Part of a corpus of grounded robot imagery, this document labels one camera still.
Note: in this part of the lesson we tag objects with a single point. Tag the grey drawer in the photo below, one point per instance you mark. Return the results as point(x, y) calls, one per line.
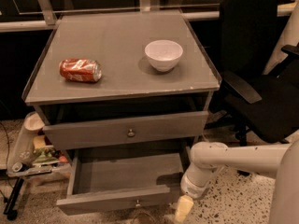
point(105, 180)
point(125, 131)

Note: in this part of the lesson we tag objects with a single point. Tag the white ceramic bowl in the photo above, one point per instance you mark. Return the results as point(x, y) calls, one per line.
point(163, 55)

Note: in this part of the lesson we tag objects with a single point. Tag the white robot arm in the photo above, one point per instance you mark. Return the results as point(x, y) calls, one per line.
point(277, 161)

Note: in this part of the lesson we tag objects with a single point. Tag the orange soda can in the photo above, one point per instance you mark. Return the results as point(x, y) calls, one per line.
point(80, 70)

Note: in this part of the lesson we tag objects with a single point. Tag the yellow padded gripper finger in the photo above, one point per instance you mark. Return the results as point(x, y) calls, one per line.
point(184, 207)

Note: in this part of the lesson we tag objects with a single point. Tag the metal railing bar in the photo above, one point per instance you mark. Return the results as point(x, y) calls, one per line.
point(20, 26)

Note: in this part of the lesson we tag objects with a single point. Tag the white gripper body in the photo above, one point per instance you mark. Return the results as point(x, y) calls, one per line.
point(192, 188)

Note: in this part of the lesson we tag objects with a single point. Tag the black office chair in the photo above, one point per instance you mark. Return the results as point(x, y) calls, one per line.
point(264, 104)

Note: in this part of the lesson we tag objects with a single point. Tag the black stand leg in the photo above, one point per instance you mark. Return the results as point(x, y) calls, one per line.
point(9, 210)

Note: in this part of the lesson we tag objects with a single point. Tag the white cup in tray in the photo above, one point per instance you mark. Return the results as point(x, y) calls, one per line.
point(33, 122)

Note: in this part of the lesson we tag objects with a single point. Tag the grey drawer cabinet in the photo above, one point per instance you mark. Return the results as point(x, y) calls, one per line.
point(129, 86)

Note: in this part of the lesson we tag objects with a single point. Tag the green snack bag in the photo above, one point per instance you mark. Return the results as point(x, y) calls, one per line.
point(45, 155)

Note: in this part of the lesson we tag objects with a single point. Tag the grey top drawer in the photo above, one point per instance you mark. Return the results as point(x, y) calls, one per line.
point(125, 131)

